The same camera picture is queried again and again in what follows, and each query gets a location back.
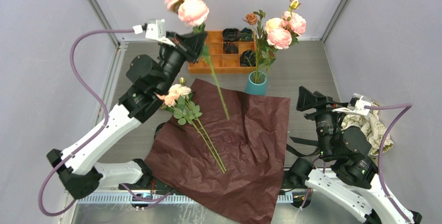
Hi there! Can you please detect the peach rose stem with bud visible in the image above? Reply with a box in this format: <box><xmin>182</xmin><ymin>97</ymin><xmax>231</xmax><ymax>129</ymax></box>
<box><xmin>264</xmin><ymin>0</ymin><xmax>301</xmax><ymax>78</ymax></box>

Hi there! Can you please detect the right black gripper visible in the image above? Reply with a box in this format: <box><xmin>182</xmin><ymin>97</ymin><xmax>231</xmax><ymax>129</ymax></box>
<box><xmin>294</xmin><ymin>85</ymin><xmax>347</xmax><ymax>156</ymax></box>

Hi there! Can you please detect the black printed ribbon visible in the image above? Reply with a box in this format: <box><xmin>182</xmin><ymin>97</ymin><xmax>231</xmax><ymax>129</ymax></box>
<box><xmin>286</xmin><ymin>136</ymin><xmax>321</xmax><ymax>157</ymax></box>

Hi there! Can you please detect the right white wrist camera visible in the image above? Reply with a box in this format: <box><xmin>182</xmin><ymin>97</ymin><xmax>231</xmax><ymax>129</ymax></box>
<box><xmin>332</xmin><ymin>93</ymin><xmax>372</xmax><ymax>116</ymax></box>

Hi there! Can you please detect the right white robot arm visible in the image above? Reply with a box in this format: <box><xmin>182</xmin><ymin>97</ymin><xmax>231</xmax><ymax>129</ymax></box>
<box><xmin>285</xmin><ymin>86</ymin><xmax>422</xmax><ymax>223</ymax></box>

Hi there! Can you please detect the cream peach roses stem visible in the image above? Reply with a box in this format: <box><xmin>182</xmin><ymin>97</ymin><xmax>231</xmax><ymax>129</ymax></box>
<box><xmin>154</xmin><ymin>83</ymin><xmax>227</xmax><ymax>173</ymax></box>

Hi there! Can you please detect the dark red wrapping paper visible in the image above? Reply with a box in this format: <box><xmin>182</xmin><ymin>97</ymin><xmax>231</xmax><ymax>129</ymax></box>
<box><xmin>144</xmin><ymin>79</ymin><xmax>290</xmax><ymax>223</ymax></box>

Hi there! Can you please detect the perforated metal rail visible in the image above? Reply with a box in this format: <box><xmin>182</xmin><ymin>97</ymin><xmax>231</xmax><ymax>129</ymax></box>
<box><xmin>77</xmin><ymin>192</ymin><xmax>293</xmax><ymax>204</ymax></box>

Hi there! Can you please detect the teal vase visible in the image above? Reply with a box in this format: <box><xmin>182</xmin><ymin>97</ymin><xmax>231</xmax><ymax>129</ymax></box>
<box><xmin>245</xmin><ymin>71</ymin><xmax>267</xmax><ymax>96</ymax></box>

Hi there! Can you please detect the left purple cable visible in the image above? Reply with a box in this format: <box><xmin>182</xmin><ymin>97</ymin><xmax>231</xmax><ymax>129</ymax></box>
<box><xmin>38</xmin><ymin>28</ymin><xmax>144</xmax><ymax>217</ymax></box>

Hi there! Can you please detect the dark green rolled sock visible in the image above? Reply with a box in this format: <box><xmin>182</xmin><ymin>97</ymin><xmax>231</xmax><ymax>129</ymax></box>
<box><xmin>239</xmin><ymin>49</ymin><xmax>256</xmax><ymax>67</ymax></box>

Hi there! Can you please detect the black rolled sock top left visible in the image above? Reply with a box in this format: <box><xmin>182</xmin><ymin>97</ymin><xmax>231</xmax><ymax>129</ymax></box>
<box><xmin>222</xmin><ymin>28</ymin><xmax>241</xmax><ymax>42</ymax></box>

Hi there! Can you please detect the two pink roses stem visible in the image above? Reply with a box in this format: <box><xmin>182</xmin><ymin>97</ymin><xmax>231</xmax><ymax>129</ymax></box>
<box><xmin>164</xmin><ymin>0</ymin><xmax>230</xmax><ymax>120</ymax></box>

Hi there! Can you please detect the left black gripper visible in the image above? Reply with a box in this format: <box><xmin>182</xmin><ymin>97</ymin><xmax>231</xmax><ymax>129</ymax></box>
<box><xmin>156</xmin><ymin>31</ymin><xmax>207</xmax><ymax>95</ymax></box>

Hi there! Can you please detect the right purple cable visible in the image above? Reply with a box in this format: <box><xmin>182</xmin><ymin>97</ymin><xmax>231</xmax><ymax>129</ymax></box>
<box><xmin>364</xmin><ymin>103</ymin><xmax>413</xmax><ymax>224</ymax></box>

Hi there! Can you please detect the small electronics board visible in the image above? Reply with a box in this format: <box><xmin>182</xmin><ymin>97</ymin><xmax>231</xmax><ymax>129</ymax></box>
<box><xmin>132</xmin><ymin>192</ymin><xmax>154</xmax><ymax>203</ymax></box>

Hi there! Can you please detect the orange compartment tray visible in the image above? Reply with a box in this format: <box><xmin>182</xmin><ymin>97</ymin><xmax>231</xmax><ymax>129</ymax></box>
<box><xmin>205</xmin><ymin>30</ymin><xmax>255</xmax><ymax>74</ymax></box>

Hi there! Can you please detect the orange rose stem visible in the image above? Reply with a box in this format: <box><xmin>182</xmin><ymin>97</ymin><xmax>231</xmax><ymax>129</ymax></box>
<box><xmin>243</xmin><ymin>9</ymin><xmax>266</xmax><ymax>84</ymax></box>

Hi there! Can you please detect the large pink rose stem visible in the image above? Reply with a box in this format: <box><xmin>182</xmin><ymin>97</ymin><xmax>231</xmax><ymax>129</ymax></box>
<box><xmin>266</xmin><ymin>11</ymin><xmax>308</xmax><ymax>65</ymax></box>

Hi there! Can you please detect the crumpled printed cloth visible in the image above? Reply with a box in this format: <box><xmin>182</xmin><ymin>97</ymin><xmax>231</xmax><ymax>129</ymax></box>
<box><xmin>341</xmin><ymin>110</ymin><xmax>387</xmax><ymax>160</ymax></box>

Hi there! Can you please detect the dark teal rolled sock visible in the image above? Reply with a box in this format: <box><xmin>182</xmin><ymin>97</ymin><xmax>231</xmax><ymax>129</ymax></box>
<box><xmin>240</xmin><ymin>27</ymin><xmax>254</xmax><ymax>42</ymax></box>

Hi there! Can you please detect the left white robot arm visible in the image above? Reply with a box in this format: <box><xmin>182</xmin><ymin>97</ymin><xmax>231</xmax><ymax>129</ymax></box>
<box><xmin>47</xmin><ymin>32</ymin><xmax>207</xmax><ymax>200</ymax></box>

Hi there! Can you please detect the purple cable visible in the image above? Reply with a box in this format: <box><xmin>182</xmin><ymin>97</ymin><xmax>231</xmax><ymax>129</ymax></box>
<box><xmin>364</xmin><ymin>103</ymin><xmax>413</xmax><ymax>224</ymax></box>
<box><xmin>38</xmin><ymin>28</ymin><xmax>144</xmax><ymax>217</ymax></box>

